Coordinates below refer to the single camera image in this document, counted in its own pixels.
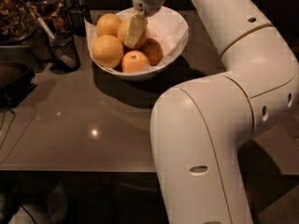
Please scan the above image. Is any orange back left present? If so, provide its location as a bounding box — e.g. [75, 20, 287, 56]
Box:
[96, 13, 121, 36]

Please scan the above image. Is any black mesh cup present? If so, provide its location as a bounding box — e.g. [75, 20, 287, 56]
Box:
[67, 5, 92, 37]
[45, 33, 80, 74]

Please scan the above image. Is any hidden orange back centre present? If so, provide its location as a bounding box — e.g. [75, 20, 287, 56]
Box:
[117, 18, 148, 49]

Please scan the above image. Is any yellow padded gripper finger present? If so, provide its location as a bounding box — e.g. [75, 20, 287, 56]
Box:
[124, 13, 148, 49]

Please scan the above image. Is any black mesh cup far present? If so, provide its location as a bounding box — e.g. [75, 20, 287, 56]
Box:
[67, 5, 92, 37]

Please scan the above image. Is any orange right of front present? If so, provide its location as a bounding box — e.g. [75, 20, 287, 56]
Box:
[140, 38, 164, 66]

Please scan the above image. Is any black cable on table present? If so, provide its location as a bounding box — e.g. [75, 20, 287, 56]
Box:
[0, 93, 17, 150]

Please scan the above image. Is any front orange with stem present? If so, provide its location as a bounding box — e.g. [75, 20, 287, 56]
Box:
[121, 50, 150, 73]

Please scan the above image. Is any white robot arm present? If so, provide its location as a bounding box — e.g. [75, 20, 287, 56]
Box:
[150, 0, 299, 224]

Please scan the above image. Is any white ceramic bowl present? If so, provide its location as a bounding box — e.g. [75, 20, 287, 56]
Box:
[85, 6, 190, 82]

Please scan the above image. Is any white shoe under table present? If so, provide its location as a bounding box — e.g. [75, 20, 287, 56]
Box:
[8, 185, 68, 224]

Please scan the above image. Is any large top centre orange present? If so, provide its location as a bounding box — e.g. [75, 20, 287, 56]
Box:
[92, 35, 124, 68]

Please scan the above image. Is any glass jar of dried snacks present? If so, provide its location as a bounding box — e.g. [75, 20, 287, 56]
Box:
[0, 0, 36, 45]

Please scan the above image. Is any black mesh cup near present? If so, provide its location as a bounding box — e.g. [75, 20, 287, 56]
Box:
[45, 33, 80, 74]

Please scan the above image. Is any black device on left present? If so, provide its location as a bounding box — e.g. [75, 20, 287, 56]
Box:
[0, 63, 36, 108]

